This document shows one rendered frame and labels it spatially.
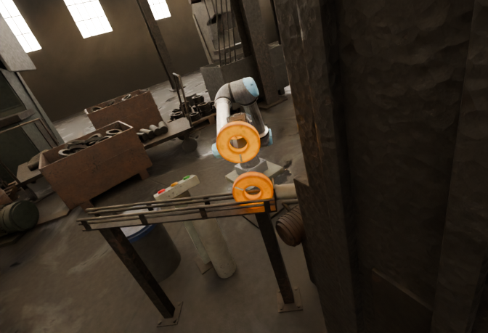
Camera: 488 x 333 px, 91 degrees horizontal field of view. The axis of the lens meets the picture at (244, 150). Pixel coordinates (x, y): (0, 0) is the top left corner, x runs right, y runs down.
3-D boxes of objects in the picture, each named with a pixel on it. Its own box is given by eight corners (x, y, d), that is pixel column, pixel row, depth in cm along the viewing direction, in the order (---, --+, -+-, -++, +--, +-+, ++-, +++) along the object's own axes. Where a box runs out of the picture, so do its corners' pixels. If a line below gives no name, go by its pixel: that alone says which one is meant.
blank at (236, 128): (257, 120, 79) (256, 117, 82) (210, 128, 80) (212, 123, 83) (263, 160, 86) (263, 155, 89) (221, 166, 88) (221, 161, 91)
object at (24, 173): (86, 179, 338) (43, 116, 296) (32, 207, 305) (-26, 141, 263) (74, 162, 426) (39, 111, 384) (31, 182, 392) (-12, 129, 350)
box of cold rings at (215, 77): (263, 88, 522) (253, 46, 484) (291, 91, 445) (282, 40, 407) (213, 109, 479) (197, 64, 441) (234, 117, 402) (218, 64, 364)
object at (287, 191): (301, 201, 89) (300, 188, 87) (276, 204, 90) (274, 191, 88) (298, 191, 95) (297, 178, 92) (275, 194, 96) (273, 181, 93)
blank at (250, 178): (263, 214, 95) (263, 208, 98) (280, 184, 88) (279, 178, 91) (226, 202, 92) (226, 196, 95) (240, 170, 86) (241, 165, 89)
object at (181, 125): (197, 133, 381) (173, 72, 339) (208, 146, 325) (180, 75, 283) (122, 164, 353) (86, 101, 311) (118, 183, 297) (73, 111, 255)
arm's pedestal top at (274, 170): (226, 180, 188) (224, 175, 186) (257, 160, 202) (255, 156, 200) (250, 195, 163) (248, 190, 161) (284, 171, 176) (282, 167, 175)
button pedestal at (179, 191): (231, 253, 157) (197, 176, 130) (198, 277, 148) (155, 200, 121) (220, 239, 170) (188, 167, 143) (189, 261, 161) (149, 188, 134)
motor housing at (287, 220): (342, 282, 123) (330, 201, 99) (311, 312, 114) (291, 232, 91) (322, 265, 133) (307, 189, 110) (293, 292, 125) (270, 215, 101)
